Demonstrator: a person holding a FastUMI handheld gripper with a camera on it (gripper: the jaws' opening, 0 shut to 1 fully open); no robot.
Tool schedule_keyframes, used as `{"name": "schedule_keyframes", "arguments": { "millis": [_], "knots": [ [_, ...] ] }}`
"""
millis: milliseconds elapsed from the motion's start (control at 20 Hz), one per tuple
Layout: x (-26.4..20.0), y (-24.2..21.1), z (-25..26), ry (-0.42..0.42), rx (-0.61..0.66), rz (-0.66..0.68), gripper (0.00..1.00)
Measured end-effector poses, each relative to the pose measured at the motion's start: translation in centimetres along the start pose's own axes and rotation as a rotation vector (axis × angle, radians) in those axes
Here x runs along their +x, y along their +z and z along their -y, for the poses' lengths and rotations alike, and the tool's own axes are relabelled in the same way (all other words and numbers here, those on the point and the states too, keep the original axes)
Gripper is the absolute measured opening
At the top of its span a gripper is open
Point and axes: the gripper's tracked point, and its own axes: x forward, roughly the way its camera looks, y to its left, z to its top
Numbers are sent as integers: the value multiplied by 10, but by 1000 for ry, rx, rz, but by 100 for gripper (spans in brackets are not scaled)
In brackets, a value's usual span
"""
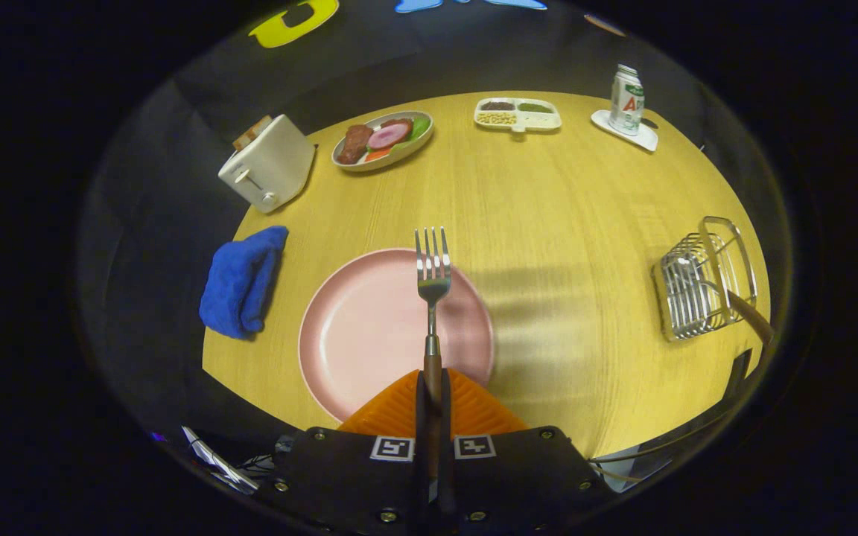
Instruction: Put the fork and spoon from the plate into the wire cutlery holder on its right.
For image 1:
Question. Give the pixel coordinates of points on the orange carrot piece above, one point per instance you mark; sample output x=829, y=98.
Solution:
x=377, y=155

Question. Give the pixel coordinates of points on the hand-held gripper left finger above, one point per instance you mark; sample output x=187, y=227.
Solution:
x=421, y=424

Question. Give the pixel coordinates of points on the black table clamp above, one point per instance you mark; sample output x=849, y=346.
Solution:
x=738, y=372

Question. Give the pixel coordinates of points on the pile of yellow beans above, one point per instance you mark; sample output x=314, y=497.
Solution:
x=496, y=118

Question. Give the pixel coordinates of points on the pile of dark beans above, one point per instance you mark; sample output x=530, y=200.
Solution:
x=497, y=106

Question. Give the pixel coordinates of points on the green lettuce leaf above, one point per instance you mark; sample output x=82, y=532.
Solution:
x=420, y=126

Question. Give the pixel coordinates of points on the brown toast slice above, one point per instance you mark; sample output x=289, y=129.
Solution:
x=252, y=132

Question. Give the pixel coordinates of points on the white oval food plate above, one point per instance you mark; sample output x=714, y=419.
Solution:
x=407, y=152

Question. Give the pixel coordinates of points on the white square coaster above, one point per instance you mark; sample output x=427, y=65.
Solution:
x=642, y=141

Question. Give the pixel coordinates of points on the pink ham slice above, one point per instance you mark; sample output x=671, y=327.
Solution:
x=389, y=135

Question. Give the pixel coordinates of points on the white divided dish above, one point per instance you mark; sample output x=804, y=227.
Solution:
x=545, y=121

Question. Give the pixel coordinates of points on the pale flat object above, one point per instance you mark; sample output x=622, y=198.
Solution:
x=217, y=463

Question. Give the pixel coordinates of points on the blue cloth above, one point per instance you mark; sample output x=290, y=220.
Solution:
x=239, y=286

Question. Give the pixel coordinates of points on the white toaster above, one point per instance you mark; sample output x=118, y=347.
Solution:
x=272, y=171

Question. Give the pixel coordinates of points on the pink round plate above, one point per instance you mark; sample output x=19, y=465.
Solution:
x=362, y=327

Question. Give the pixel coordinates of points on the white bottle with green label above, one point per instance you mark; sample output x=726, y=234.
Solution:
x=626, y=100

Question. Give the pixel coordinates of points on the pile of green beans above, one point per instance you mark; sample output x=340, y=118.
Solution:
x=535, y=107

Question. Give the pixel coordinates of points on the brown meat piece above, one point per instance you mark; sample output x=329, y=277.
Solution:
x=399, y=121
x=354, y=143

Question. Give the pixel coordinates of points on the white sheet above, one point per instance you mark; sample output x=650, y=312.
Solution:
x=630, y=469

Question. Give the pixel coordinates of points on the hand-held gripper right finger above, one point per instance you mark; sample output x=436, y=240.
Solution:
x=445, y=424

